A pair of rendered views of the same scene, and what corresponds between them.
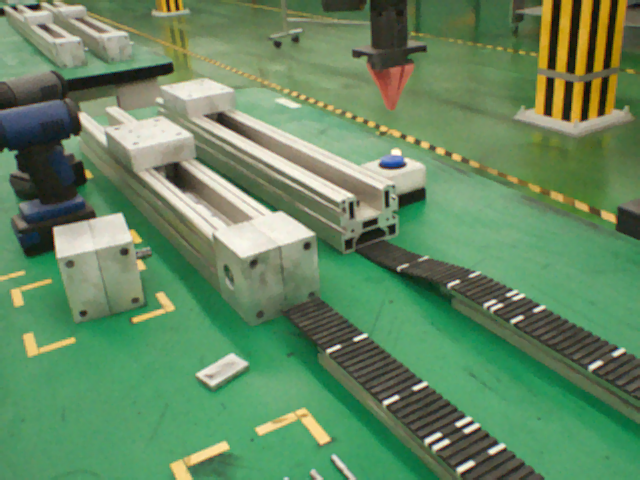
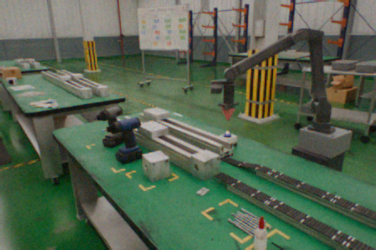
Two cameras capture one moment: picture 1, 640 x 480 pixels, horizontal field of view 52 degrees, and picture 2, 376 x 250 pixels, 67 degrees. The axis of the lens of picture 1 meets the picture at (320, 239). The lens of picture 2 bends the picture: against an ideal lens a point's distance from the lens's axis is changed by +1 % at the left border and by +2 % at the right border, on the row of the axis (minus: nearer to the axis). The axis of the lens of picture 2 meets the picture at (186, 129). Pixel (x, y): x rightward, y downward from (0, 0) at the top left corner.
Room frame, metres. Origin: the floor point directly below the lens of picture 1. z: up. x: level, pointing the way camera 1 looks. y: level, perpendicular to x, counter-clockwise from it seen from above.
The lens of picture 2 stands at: (-0.40, 0.34, 1.41)
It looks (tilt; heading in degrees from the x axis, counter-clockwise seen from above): 19 degrees down; 351
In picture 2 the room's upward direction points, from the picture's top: 1 degrees counter-clockwise
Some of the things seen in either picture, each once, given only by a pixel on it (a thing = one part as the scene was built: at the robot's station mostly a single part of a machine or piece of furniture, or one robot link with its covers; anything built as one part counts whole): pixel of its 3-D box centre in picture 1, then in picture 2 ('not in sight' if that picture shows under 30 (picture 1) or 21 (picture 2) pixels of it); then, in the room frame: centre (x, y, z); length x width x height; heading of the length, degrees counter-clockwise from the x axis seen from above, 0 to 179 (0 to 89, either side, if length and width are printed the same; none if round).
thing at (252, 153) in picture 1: (250, 152); (179, 132); (1.22, 0.12, 0.82); 0.80 x 0.10 x 0.09; 29
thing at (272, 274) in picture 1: (275, 263); (206, 164); (0.75, 0.06, 0.83); 0.12 x 0.09 x 0.10; 119
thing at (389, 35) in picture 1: (389, 33); (228, 99); (1.04, -0.13, 1.05); 0.10 x 0.07 x 0.07; 119
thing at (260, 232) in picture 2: not in sight; (260, 233); (0.25, 0.02, 0.84); 0.04 x 0.04 x 0.12
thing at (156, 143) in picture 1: (150, 149); (152, 131); (1.13, 0.29, 0.87); 0.16 x 0.11 x 0.07; 29
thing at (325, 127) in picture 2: not in sight; (321, 122); (0.90, -0.60, 0.93); 0.12 x 0.09 x 0.08; 36
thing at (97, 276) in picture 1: (108, 264); (158, 164); (0.78, 0.28, 0.83); 0.11 x 0.10 x 0.10; 111
